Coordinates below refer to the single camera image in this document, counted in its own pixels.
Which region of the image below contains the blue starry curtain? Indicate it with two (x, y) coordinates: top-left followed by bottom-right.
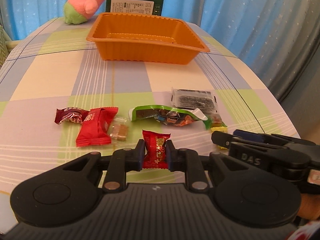
(1, 0), (319, 70)

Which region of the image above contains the black seaweed snack packet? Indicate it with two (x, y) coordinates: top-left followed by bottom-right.
(171, 88), (219, 114)

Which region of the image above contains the orange plastic tray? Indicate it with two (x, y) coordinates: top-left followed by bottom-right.
(87, 12), (210, 64)

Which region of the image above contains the pink green star plush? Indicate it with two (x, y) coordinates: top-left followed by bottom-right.
(63, 0), (105, 24)

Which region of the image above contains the dark red candy wrapper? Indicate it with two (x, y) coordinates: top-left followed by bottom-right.
(54, 107), (89, 124)

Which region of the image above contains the green printed box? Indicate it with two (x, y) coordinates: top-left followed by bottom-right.
(105, 0), (164, 16)

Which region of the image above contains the green yellow candy packet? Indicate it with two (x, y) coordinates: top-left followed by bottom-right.
(203, 113), (229, 149)

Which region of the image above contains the right hand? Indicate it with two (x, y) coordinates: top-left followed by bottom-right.
(297, 194), (320, 220)

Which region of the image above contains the plaid tablecloth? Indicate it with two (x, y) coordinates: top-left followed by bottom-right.
(1, 18), (298, 233)

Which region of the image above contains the green long snack wrapper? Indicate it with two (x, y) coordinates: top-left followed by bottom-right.
(128, 105), (208, 127)

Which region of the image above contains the red square candy packet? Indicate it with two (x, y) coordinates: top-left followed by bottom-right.
(75, 107), (118, 147)

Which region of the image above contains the green zigzag cushion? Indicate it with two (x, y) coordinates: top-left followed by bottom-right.
(0, 26), (9, 67)

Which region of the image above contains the clear brown candy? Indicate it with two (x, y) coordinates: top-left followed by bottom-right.
(109, 117), (129, 141)

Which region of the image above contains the grey curtain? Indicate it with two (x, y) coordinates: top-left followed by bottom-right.
(269, 3), (319, 142)

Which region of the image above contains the red candy with gold print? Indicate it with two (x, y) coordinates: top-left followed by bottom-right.
(142, 130), (171, 169)

